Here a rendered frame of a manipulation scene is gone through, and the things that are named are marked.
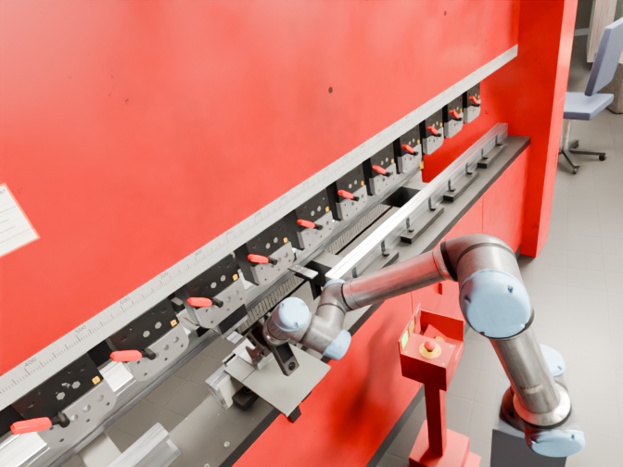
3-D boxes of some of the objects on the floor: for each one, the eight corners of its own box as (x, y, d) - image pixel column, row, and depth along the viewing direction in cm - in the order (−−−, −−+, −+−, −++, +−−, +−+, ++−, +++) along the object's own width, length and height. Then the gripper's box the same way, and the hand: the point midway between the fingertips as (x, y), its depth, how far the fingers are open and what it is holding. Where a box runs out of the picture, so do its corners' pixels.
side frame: (536, 258, 284) (587, -197, 166) (425, 231, 339) (403, -126, 221) (547, 239, 298) (603, -192, 180) (438, 216, 353) (426, -126, 235)
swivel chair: (607, 146, 400) (633, 13, 340) (610, 176, 354) (641, 27, 294) (528, 146, 434) (539, 25, 374) (522, 173, 388) (533, 40, 328)
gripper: (281, 301, 109) (262, 325, 126) (246, 331, 102) (231, 351, 119) (302, 326, 107) (281, 347, 125) (268, 357, 100) (250, 374, 118)
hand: (263, 355), depth 120 cm, fingers open, 5 cm apart
